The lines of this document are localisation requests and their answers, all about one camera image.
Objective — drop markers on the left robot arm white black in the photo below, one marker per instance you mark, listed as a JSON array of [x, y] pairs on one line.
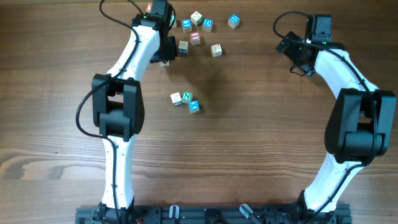
[[118, 109]]

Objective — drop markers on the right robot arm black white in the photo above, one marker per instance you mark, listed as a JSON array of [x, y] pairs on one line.
[[359, 127]]

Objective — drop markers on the blue L letter block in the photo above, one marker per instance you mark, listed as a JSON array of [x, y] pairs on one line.
[[186, 25]]

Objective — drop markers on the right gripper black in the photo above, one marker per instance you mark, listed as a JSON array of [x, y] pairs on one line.
[[288, 51]]

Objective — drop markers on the green N letter block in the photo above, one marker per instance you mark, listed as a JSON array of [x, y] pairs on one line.
[[187, 97]]

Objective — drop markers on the plain picture wooden block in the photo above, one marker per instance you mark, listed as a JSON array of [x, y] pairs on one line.
[[216, 50]]

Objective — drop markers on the red letter block centre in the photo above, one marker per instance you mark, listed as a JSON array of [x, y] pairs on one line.
[[195, 38]]

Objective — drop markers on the blue D letter block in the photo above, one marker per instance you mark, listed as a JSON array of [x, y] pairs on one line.
[[207, 25]]

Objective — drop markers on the plain picture block top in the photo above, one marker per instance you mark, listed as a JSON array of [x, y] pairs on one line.
[[196, 18]]

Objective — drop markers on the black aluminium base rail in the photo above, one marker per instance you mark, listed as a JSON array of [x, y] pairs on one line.
[[276, 213]]

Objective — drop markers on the block with blue number side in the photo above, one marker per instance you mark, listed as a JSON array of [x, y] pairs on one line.
[[183, 47]]

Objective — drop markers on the red Y letter block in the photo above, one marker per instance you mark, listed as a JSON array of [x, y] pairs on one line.
[[149, 7]]

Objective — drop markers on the green Z letter block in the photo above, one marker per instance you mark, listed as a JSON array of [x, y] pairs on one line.
[[173, 22]]

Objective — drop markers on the blue X letter block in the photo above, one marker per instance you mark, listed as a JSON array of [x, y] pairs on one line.
[[194, 106]]

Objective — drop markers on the blue block far right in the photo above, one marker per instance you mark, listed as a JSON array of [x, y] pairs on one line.
[[234, 21]]

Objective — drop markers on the red H letter block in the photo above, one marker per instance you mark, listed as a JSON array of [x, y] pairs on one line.
[[163, 64]]

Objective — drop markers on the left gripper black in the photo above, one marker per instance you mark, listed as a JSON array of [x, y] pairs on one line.
[[171, 55]]

